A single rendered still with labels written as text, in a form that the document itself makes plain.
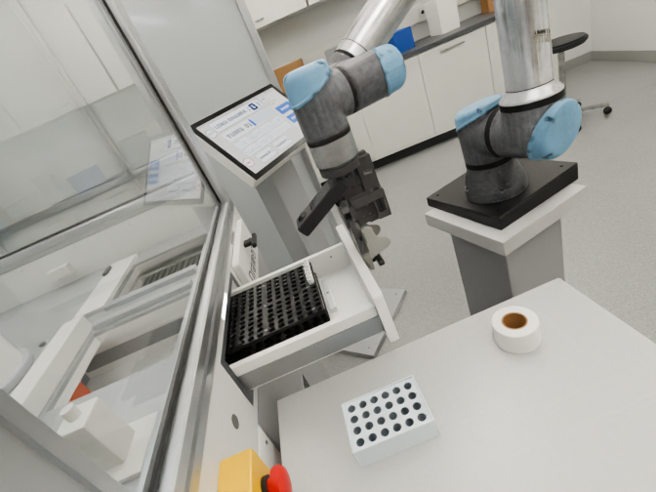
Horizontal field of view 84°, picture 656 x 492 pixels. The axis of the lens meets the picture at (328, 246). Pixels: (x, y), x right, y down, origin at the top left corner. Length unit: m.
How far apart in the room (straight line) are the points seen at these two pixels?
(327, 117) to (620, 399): 0.55
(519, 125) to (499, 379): 0.49
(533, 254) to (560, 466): 0.62
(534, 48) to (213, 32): 1.73
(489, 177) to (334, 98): 0.52
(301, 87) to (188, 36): 1.74
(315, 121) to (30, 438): 0.47
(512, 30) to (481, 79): 3.12
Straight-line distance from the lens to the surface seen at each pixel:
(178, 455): 0.46
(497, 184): 0.99
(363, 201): 0.62
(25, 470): 0.33
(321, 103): 0.57
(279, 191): 1.55
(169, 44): 2.31
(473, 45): 3.88
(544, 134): 0.83
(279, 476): 0.50
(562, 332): 0.71
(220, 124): 1.48
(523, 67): 0.84
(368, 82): 0.61
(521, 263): 1.06
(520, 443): 0.60
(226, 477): 0.51
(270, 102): 1.67
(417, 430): 0.58
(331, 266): 0.83
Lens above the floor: 1.28
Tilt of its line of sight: 28 degrees down
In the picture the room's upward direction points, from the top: 24 degrees counter-clockwise
